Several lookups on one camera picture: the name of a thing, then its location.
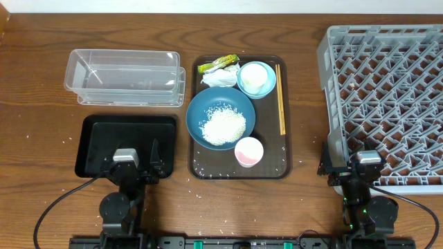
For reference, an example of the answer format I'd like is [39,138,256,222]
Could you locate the pink cup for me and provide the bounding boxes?
[235,137,264,168]

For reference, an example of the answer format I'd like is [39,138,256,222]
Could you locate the light blue saucer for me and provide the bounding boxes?
[237,61,276,99]

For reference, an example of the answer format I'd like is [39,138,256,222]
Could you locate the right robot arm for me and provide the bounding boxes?
[317,142,399,248]

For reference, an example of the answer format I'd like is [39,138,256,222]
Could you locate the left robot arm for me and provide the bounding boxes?
[96,139,164,249]

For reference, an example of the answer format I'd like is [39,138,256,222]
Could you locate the grey dishwasher rack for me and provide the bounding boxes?
[317,24,442,195]

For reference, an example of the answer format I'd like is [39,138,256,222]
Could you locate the black plastic bin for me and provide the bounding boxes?
[75,115,177,178]

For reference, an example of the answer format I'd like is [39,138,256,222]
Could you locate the right wooden chopstick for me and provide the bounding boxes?
[277,64,287,136]

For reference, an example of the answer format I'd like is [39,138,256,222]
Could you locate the wooden chopstick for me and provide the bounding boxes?
[275,64,284,136]
[277,64,287,136]

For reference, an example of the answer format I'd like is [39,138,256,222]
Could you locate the dark blue plate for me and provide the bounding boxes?
[186,87,255,151]

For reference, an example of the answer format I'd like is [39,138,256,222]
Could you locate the pile of white rice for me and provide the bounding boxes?
[199,104,246,146]

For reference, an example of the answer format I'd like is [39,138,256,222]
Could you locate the clear plastic bin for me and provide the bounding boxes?
[64,49,186,107]

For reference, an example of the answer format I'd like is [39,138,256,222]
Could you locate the dark brown serving tray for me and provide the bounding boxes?
[188,55,292,180]

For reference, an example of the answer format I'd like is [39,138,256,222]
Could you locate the green yellow snack wrapper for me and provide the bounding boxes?
[197,54,239,74]

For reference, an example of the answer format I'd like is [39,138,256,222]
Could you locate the left wooden chopstick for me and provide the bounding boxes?
[275,64,284,136]

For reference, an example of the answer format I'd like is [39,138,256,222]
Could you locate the crumpled white tissue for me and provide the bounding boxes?
[201,64,240,87]

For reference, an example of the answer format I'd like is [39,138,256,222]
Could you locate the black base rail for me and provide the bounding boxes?
[68,235,416,249]

